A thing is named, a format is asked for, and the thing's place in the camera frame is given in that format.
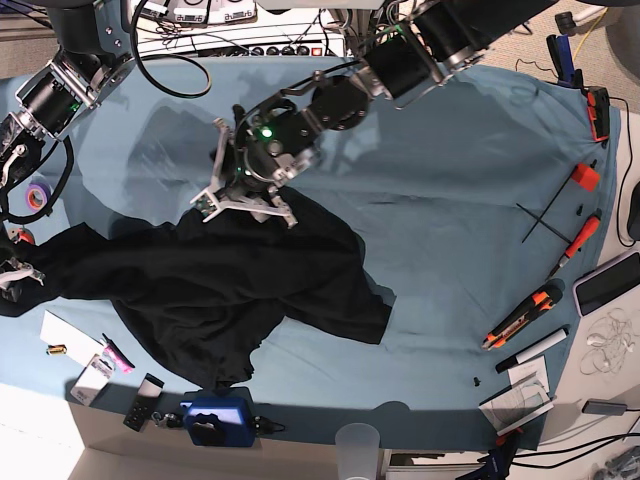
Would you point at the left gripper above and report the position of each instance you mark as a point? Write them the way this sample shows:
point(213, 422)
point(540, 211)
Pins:
point(231, 188)

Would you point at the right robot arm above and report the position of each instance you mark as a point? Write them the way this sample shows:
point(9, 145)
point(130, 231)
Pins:
point(93, 58)

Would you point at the white paper card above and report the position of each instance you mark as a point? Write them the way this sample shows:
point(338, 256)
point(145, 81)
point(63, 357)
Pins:
point(79, 346)

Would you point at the orange utility knife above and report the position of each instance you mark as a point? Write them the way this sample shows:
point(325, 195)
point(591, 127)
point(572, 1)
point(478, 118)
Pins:
point(530, 309)

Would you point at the pink marker pen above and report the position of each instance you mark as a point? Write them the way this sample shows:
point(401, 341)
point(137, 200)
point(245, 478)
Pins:
point(116, 356)

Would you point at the clear plastic package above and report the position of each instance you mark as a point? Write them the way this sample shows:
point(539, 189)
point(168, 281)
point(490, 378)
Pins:
point(95, 376)

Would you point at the blue box device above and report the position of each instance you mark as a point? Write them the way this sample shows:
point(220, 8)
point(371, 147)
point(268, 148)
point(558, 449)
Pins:
point(221, 418)

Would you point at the red tape roll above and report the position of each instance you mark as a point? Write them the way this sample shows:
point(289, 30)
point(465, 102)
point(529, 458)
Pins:
point(21, 234)

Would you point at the translucent plastic cup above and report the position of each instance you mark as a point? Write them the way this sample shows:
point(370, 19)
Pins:
point(357, 451)

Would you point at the black remote control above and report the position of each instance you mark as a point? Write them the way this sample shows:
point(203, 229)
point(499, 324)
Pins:
point(144, 403)

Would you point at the black t-shirt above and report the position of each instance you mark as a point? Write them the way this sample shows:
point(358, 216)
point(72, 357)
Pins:
point(200, 297)

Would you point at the orange block tool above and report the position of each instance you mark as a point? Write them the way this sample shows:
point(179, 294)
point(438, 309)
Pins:
point(585, 176)

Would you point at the orange black clamp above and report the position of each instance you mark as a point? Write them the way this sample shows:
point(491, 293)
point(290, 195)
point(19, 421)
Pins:
point(598, 104)

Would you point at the smartphone with purple case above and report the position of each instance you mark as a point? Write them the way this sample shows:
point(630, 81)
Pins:
point(608, 282)

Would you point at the black white marker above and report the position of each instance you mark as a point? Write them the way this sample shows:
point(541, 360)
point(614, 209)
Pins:
point(533, 350)

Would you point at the purple tape roll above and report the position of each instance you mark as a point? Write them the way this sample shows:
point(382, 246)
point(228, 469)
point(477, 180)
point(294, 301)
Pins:
point(37, 195)

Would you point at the orange screwdriver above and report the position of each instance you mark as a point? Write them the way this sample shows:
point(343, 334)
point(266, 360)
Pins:
point(586, 232)

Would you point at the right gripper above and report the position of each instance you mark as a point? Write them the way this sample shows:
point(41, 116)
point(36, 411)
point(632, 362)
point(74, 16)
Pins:
point(13, 272)

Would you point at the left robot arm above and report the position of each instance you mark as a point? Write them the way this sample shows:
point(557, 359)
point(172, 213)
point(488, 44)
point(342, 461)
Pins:
point(276, 140)

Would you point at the small yellow battery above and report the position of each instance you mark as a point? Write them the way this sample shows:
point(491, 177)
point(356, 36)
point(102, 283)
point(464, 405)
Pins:
point(53, 350)

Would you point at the teal table cloth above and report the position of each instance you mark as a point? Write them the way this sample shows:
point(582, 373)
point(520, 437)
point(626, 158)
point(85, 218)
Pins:
point(462, 200)

